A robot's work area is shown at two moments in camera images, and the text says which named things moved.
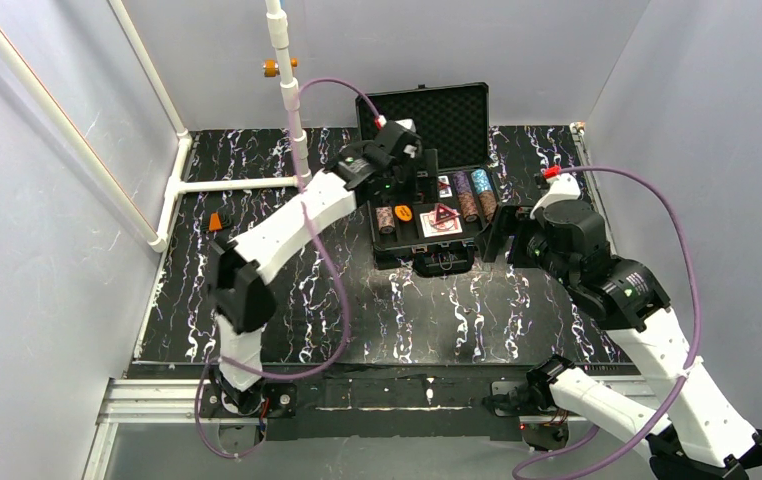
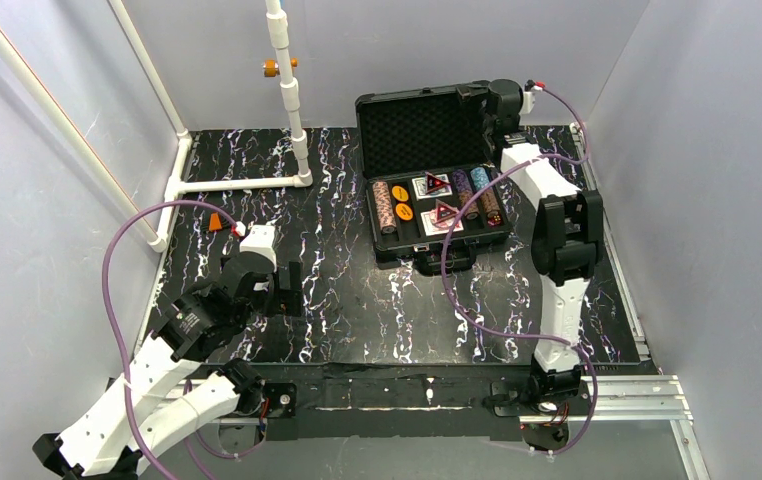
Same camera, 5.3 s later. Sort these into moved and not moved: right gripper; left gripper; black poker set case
Moved: left gripper; right gripper
Not moved: black poker set case
